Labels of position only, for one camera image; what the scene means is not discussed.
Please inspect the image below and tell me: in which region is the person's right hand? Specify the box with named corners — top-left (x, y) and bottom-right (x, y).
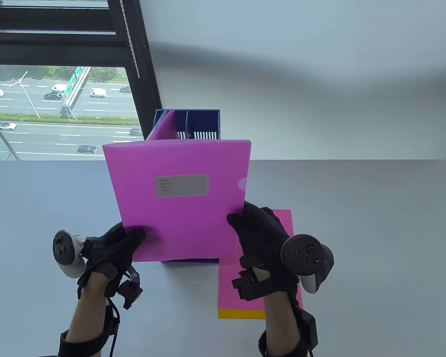
top-left (227, 201), bottom-right (300, 298)

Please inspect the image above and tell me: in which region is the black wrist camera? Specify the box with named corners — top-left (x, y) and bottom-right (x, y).
top-left (232, 270), bottom-right (264, 302)
top-left (117, 271), bottom-right (143, 310)

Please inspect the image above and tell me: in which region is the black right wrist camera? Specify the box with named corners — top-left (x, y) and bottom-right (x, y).
top-left (232, 270), bottom-right (264, 302)

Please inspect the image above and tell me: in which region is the black box on right forearm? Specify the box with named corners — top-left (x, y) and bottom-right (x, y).
top-left (300, 312), bottom-right (317, 350)

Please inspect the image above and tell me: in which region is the grey slanted metal strut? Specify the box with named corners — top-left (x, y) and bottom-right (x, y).
top-left (0, 110), bottom-right (20, 161)

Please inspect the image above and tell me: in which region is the pink cardstock sheet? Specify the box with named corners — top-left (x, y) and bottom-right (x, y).
top-left (218, 209), bottom-right (304, 311)

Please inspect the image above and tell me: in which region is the grey left hand controller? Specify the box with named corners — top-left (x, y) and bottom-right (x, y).
top-left (52, 230), bottom-right (88, 279)

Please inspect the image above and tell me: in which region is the black left forearm strap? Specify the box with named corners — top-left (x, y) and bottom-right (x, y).
top-left (58, 330), bottom-right (114, 357)

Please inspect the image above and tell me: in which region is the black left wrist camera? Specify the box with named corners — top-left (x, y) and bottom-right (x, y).
top-left (117, 271), bottom-right (143, 310)

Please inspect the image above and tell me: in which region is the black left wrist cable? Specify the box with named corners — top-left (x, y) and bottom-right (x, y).
top-left (106, 297), bottom-right (120, 357)

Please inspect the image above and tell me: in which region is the person's left hand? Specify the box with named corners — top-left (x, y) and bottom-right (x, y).
top-left (76, 222), bottom-right (146, 300)

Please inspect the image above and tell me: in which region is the pink translucent L-shaped folder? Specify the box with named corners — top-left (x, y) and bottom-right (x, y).
top-left (145, 109), bottom-right (179, 141)
top-left (102, 139), bottom-right (252, 263)

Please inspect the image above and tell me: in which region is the grey right hand controller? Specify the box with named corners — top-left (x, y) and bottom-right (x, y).
top-left (281, 234), bottom-right (335, 294)

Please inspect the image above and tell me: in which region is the grey street lamp pole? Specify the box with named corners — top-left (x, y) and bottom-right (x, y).
top-left (9, 71), bottom-right (41, 119)

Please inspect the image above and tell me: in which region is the person's left forearm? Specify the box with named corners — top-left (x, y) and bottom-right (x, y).
top-left (66, 273), bottom-right (110, 342)

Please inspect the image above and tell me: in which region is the person's right forearm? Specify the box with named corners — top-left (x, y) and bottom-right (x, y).
top-left (263, 290), bottom-right (301, 352)

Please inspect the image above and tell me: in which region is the black window frame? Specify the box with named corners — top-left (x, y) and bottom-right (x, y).
top-left (0, 0), bottom-right (162, 161)

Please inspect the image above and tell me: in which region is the green road sign gantry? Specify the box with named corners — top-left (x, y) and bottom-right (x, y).
top-left (59, 66), bottom-right (92, 120)

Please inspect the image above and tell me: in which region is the blue perforated file holder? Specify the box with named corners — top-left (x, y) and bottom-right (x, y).
top-left (153, 109), bottom-right (221, 264)

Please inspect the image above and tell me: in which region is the grey hand controller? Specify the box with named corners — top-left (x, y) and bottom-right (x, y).
top-left (52, 230), bottom-right (88, 279)
top-left (281, 234), bottom-right (335, 294)

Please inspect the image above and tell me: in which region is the black forearm strap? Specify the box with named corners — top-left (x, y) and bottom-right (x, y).
top-left (58, 330), bottom-right (114, 357)
top-left (258, 331), bottom-right (313, 357)

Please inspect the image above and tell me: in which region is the white bead blind chain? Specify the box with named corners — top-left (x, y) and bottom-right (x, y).
top-left (120, 0), bottom-right (140, 79)

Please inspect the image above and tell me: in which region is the black right forearm strap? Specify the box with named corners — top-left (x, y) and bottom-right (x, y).
top-left (258, 331), bottom-right (313, 357)

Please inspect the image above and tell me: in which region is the yellow cardstock sheet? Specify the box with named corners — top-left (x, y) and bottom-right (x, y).
top-left (218, 309), bottom-right (266, 320)

